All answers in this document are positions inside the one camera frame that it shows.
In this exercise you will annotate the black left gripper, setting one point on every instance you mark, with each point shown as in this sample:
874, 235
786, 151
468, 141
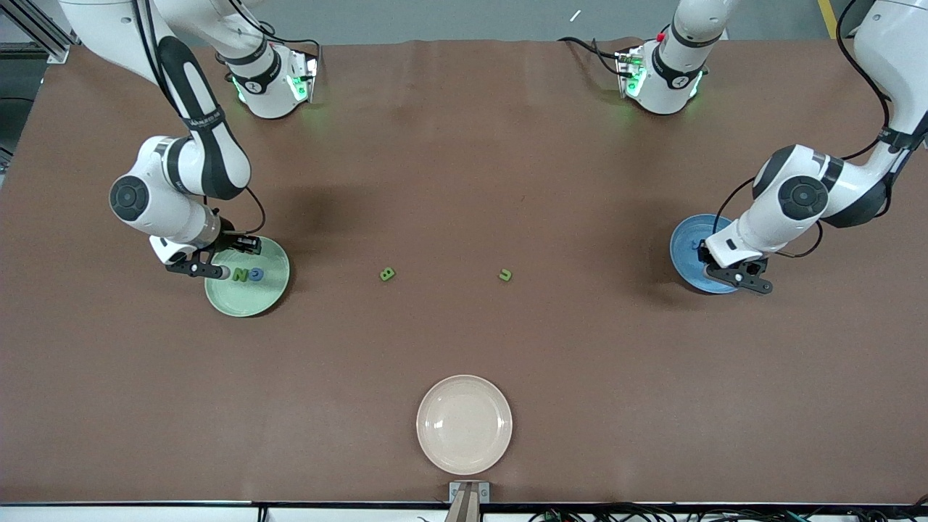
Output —
702, 253

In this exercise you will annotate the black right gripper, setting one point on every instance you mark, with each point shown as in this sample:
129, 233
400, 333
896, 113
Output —
230, 240

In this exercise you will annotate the green letter N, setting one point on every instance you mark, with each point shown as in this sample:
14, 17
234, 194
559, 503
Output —
239, 275

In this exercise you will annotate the green letter B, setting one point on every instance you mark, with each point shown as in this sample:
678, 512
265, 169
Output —
387, 274

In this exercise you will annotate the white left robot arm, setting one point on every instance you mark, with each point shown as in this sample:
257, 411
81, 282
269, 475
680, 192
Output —
754, 225

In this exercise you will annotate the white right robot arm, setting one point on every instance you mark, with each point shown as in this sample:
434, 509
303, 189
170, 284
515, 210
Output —
170, 217

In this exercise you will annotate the blue plate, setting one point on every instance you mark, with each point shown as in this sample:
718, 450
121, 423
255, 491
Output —
683, 257

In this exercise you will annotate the light green plate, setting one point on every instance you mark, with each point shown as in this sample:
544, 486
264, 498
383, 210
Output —
254, 301

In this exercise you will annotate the brown table mat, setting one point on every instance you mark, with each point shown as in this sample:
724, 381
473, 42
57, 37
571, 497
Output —
145, 399

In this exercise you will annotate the beige plate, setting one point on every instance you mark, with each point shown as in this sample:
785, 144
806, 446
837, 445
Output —
464, 428

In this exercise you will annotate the aluminium frame post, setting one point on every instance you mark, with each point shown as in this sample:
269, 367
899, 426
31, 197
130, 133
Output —
56, 55

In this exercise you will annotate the white table edge rail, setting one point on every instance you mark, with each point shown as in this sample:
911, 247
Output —
109, 515

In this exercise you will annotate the grey metal bracket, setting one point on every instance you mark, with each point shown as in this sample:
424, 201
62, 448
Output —
455, 493

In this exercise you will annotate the beige camera post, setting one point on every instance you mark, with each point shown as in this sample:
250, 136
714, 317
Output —
464, 507

